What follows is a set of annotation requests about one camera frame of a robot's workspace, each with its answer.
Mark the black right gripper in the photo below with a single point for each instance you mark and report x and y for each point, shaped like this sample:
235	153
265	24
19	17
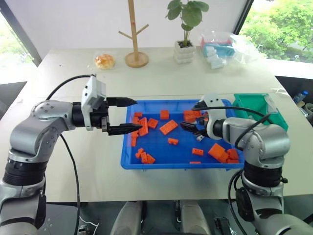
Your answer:
201	128

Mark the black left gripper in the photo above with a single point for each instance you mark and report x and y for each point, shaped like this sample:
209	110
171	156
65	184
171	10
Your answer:
100	118

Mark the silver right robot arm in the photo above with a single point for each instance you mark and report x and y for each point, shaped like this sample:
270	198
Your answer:
269	139

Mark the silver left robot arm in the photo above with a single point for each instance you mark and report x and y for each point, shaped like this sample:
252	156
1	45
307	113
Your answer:
36	132

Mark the blue plastic bin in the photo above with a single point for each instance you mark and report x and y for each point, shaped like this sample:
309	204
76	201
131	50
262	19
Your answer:
171	154

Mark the green plastic bin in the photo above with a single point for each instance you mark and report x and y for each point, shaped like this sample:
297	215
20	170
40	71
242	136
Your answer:
252	102

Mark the clear bin label plate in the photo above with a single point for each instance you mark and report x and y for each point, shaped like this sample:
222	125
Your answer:
272	105

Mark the large orange brick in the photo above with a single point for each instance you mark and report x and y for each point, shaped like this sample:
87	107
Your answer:
190	115
216	151
168	127

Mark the small orange brick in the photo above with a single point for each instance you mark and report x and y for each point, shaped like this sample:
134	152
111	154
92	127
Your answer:
134	141
164	114
138	114
172	141
152	123
148	158
233	161
135	133
195	162
232	153
136	120
139	152
197	151

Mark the long orange brick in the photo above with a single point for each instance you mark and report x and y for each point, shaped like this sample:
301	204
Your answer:
143	126

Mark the bread in clear wrapper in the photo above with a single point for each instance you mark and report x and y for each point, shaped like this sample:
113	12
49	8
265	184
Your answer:
105	61

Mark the white plant pot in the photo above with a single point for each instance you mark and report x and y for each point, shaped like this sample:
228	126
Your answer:
184	54

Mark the blue box in bag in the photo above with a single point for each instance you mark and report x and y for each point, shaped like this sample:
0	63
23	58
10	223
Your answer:
222	50

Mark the wooden tree stand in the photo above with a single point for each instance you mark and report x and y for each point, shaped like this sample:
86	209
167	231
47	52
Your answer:
134	36

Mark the clear plastic bag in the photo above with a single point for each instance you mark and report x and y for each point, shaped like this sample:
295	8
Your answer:
242	49

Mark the grey rounded shape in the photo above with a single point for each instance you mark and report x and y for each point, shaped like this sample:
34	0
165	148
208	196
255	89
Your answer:
129	218
194	218

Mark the green leafy plant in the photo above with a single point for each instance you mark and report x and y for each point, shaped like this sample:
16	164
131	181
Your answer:
188	12

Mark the clear water bottle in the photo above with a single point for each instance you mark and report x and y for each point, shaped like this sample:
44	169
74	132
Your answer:
300	96

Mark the small black block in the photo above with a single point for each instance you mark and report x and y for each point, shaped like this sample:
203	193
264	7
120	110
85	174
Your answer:
222	226

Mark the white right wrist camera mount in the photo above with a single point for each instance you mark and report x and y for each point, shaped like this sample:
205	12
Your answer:
215	100

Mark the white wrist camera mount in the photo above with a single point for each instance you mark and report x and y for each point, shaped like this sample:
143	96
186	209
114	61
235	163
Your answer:
91	93
215	100

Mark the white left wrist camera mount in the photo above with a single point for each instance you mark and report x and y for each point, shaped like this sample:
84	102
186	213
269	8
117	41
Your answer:
91	93

